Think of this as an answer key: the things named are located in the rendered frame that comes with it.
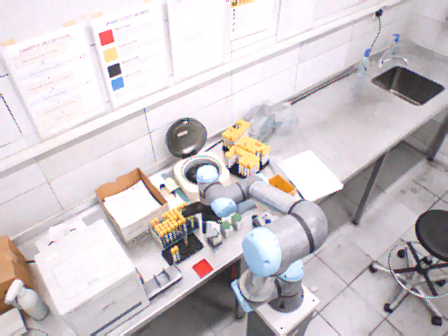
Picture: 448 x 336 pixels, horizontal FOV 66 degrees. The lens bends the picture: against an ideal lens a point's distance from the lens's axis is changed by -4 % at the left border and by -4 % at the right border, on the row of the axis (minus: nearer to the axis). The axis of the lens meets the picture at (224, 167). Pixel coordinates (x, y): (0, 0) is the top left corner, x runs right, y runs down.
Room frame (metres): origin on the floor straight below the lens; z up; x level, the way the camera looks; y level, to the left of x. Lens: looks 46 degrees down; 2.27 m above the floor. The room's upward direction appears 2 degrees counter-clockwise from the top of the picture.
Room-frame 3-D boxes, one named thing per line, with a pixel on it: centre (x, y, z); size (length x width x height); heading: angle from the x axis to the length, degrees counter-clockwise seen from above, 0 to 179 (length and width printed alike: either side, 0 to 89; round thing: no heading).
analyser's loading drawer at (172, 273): (0.68, 0.28, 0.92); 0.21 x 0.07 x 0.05; 127
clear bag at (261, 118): (1.67, -0.20, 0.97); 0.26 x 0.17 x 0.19; 141
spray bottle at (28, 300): (0.56, 0.76, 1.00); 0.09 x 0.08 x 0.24; 37
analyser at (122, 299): (0.63, 0.49, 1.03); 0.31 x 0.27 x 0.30; 127
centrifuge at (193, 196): (1.22, 0.11, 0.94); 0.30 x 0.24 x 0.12; 28
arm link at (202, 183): (0.88, 0.06, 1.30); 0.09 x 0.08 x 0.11; 26
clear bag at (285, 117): (1.75, -0.36, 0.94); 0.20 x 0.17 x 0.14; 101
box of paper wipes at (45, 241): (0.89, 0.74, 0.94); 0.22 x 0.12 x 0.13; 131
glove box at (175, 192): (1.15, 0.27, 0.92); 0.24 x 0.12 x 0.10; 37
